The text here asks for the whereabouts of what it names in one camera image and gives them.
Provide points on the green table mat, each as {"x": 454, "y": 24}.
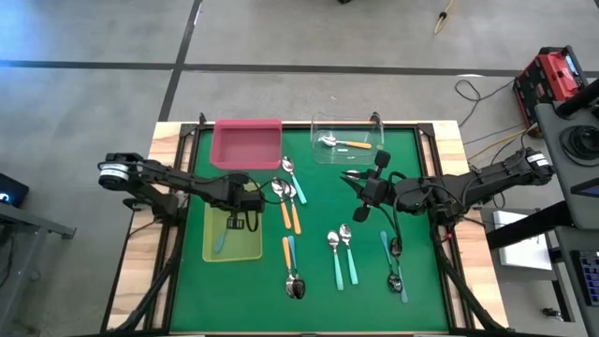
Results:
{"x": 327, "y": 313}

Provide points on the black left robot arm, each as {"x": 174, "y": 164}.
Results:
{"x": 154, "y": 175}

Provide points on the grey equipment cart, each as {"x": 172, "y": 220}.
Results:
{"x": 552, "y": 140}

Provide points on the small black floor object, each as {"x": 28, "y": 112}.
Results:
{"x": 552, "y": 312}

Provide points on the dark tablet screen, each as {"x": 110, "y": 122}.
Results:
{"x": 587, "y": 188}

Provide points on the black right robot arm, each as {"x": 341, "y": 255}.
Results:
{"x": 468, "y": 187}

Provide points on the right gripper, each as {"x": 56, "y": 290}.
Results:
{"x": 374, "y": 192}

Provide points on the pink plastic bin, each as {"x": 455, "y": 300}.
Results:
{"x": 245, "y": 145}

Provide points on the grey console desk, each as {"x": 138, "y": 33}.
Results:
{"x": 568, "y": 290}

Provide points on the black diagonal beam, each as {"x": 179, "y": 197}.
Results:
{"x": 524, "y": 227}

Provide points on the button keypad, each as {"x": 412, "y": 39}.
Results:
{"x": 590, "y": 276}

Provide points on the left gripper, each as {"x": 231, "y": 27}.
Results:
{"x": 238, "y": 194}

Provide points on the yellow translucent plastic bin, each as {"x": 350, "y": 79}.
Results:
{"x": 243, "y": 245}

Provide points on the red tool box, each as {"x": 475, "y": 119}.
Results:
{"x": 547, "y": 79}

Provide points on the black device with blue light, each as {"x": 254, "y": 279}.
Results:
{"x": 14, "y": 187}

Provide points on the white box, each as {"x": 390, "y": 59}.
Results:
{"x": 519, "y": 253}

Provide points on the clear plastic bin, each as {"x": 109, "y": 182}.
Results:
{"x": 360, "y": 156}

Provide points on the black cylindrical pole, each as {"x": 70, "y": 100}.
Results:
{"x": 578, "y": 98}

